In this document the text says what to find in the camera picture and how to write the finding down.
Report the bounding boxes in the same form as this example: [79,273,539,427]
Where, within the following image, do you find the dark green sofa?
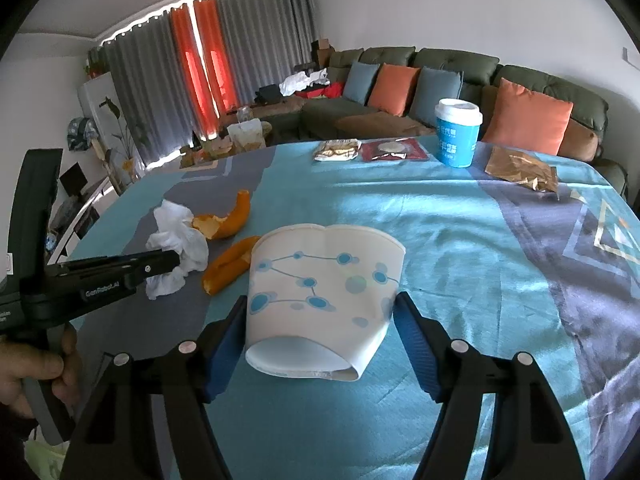
[260,46,630,196]

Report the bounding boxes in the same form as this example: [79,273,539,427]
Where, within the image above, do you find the person's left hand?
[0,327,83,418]

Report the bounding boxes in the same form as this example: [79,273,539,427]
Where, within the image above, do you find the white tv cabinet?
[47,177,121,263]

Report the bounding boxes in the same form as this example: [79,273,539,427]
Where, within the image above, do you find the orange cushion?
[481,77,574,157]
[367,63,421,117]

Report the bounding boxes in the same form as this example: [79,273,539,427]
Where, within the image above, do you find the red cloth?
[295,84,346,101]

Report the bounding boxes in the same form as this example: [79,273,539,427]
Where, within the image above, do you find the white standing air conditioner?
[77,72,136,181]

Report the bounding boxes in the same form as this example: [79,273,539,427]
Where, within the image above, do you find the cardboard boxes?
[311,39,337,68]

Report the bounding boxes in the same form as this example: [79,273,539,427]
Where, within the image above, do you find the white tissue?
[145,199,210,301]

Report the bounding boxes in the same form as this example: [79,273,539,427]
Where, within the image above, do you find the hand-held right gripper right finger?
[392,291,576,480]

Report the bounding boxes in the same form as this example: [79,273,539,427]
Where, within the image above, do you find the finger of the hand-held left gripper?
[45,249,182,289]

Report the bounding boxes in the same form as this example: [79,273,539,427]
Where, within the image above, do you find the small potted plant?
[87,47,108,78]

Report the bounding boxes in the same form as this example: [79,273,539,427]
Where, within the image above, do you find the fan with leaf-print cover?
[66,116,99,155]

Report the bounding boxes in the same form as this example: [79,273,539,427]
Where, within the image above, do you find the white paper bag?
[227,119,266,153]

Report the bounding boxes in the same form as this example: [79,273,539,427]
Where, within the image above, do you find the black monitor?
[59,162,87,196]

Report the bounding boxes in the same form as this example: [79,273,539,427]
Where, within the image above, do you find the orange peel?
[201,236,262,296]
[191,189,252,240]

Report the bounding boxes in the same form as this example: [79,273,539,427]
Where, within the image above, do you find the red snack wrapper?
[360,137,431,162]

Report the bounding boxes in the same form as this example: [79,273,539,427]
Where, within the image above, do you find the grey and orange curtain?
[100,2,198,161]
[195,0,321,136]

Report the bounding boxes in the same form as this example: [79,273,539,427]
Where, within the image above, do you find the clear biscuit wrapper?
[313,138,362,163]

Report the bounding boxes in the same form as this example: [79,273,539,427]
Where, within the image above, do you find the blue cup with white lid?
[433,97,484,169]

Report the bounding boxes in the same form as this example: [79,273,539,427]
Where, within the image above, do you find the blue cushion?
[343,61,381,107]
[409,66,463,128]

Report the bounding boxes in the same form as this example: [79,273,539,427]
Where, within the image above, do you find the brown cushion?
[557,119,600,162]

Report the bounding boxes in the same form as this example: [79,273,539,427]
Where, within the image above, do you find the pale green plastic bag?
[24,437,68,480]

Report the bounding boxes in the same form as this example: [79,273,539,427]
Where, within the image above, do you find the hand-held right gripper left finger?
[59,294,249,480]

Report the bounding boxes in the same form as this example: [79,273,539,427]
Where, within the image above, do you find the white clothes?
[279,71,331,96]

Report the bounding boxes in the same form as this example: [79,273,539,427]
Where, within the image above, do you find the golden brown wrapper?
[485,146,560,194]

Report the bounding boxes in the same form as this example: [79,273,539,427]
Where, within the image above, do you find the tall leafy houseplant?
[100,97,146,181]

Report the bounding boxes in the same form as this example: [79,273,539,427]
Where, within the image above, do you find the teal patterned tablecloth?
[65,135,640,480]

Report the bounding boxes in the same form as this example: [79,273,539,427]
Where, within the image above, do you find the white blue-dotted paper cup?
[244,223,407,383]

